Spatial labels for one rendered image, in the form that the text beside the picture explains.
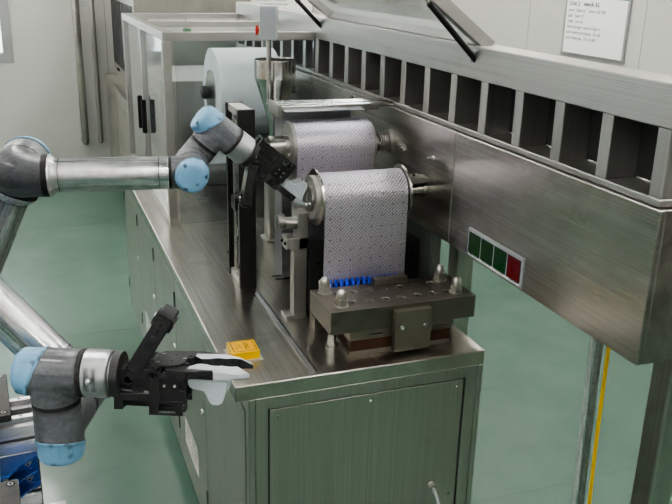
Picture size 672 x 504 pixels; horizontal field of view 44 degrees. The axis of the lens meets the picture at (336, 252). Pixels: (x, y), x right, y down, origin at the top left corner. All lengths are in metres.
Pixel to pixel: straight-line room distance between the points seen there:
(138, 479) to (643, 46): 3.61
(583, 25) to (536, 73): 3.77
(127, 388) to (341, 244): 0.99
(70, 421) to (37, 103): 6.30
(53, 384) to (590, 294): 1.01
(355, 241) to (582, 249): 0.70
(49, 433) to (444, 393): 1.12
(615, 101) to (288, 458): 1.13
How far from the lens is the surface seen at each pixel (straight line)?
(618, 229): 1.62
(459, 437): 2.27
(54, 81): 7.55
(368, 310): 2.04
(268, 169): 2.07
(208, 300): 2.42
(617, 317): 1.65
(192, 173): 1.88
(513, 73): 1.90
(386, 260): 2.24
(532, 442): 3.56
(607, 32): 5.40
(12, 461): 2.18
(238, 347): 2.07
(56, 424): 1.37
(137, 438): 3.51
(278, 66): 2.76
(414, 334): 2.10
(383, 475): 2.22
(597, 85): 1.66
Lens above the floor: 1.82
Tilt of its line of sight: 19 degrees down
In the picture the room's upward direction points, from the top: 1 degrees clockwise
